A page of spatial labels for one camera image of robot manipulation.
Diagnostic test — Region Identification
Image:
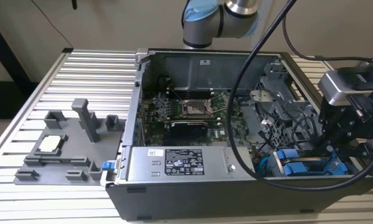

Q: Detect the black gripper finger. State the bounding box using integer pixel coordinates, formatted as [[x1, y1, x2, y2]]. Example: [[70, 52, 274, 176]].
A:
[[315, 106, 357, 156], [349, 138, 373, 162]]

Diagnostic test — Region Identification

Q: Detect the grey metal drive cage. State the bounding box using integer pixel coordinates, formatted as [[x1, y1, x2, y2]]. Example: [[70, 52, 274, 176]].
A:
[[250, 60, 321, 150]]

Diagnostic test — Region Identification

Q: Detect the green motherboard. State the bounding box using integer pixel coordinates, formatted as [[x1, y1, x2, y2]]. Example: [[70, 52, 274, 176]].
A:
[[141, 91, 258, 147]]

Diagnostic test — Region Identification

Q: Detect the CPU socket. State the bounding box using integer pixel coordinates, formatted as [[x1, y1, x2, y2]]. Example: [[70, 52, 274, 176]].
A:
[[178, 99, 218, 118]]

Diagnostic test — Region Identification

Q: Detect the black graphics card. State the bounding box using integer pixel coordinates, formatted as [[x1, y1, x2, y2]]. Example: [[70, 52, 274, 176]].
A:
[[163, 119, 217, 147]]

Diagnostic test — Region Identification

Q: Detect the black open PC case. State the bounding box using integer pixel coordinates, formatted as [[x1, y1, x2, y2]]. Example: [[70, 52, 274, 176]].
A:
[[103, 48, 373, 221]]

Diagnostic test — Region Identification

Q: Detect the silver power supply unit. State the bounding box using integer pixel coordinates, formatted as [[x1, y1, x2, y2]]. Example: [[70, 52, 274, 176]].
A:
[[123, 146, 257, 182]]

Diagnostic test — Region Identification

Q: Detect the grey parts rack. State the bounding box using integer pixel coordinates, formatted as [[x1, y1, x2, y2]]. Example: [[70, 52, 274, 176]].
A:
[[14, 98, 126, 186]]

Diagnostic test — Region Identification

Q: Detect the silver CPU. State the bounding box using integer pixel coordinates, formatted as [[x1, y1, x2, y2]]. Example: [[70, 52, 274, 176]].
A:
[[38, 135, 65, 152]]

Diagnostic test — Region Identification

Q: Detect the black stand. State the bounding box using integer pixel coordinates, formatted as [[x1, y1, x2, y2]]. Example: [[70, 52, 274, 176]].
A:
[[0, 13, 35, 120]]

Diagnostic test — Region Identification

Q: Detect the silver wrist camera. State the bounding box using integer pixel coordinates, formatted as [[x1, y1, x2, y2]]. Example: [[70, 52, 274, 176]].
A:
[[317, 70, 373, 107]]

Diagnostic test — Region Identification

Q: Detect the thin black camera cable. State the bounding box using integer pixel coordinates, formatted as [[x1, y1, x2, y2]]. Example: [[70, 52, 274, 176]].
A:
[[281, 11, 373, 64]]

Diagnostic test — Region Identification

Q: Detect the blue data wire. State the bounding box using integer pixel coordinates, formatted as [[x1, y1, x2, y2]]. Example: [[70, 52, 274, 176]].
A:
[[255, 155, 270, 175]]

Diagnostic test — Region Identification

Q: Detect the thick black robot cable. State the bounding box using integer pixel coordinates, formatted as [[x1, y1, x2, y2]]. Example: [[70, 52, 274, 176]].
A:
[[227, 0, 373, 191]]

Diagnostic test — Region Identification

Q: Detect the thin black wall cable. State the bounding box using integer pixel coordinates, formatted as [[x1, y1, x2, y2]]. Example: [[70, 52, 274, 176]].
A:
[[29, 0, 74, 49]]

